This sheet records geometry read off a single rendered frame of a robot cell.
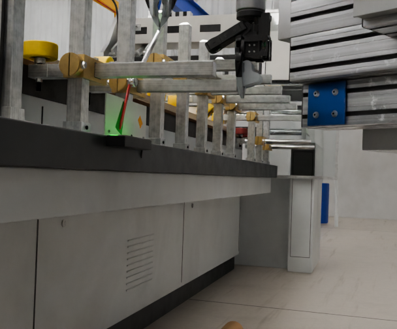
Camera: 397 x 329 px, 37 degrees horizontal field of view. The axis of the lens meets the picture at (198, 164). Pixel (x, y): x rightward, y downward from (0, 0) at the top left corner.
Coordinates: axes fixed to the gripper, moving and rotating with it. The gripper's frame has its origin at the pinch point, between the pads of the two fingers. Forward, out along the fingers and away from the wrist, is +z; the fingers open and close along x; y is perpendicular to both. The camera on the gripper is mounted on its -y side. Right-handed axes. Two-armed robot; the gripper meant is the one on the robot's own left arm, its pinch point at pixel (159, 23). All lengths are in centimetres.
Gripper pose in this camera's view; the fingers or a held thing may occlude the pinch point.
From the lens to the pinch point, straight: 157.5
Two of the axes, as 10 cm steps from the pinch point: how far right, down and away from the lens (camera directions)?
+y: 0.7, -0.2, -10.0
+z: -0.4, 10.0, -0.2
